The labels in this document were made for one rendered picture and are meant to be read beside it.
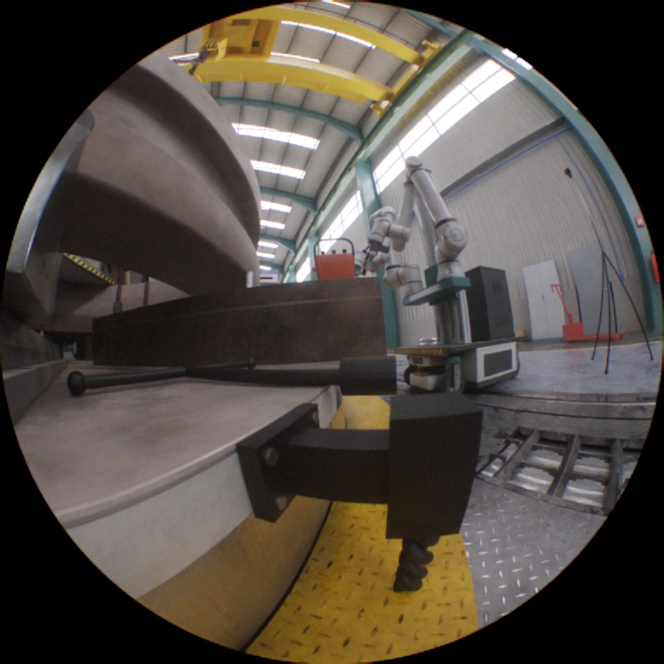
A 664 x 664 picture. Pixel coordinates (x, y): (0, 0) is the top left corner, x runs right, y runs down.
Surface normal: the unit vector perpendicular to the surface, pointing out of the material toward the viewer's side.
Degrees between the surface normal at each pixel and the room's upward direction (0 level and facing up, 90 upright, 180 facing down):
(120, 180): 90
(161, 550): 90
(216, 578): 90
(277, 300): 90
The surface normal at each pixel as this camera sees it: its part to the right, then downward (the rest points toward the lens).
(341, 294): -0.01, -0.06
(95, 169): 0.94, -0.09
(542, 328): -0.93, 0.04
